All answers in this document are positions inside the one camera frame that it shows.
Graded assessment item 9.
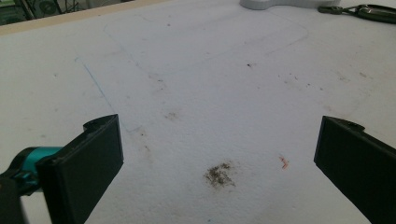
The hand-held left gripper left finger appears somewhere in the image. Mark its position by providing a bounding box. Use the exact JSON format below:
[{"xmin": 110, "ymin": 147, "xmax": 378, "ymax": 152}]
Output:
[{"xmin": 0, "ymin": 113, "xmax": 124, "ymax": 224}]

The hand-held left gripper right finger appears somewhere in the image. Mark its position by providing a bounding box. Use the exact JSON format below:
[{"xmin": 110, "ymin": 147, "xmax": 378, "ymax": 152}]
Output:
[{"xmin": 313, "ymin": 115, "xmax": 396, "ymax": 224}]

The white flat object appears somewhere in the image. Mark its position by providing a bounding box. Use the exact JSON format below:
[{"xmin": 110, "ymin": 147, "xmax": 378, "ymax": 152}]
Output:
[{"xmin": 238, "ymin": 0, "xmax": 342, "ymax": 11}]

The dark background equipment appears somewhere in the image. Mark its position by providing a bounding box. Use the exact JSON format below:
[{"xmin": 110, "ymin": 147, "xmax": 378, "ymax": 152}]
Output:
[{"xmin": 0, "ymin": 0, "xmax": 132, "ymax": 26}]

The dark green clip tool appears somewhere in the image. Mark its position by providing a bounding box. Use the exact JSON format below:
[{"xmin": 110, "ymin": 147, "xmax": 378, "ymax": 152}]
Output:
[{"xmin": 317, "ymin": 4, "xmax": 396, "ymax": 25}]

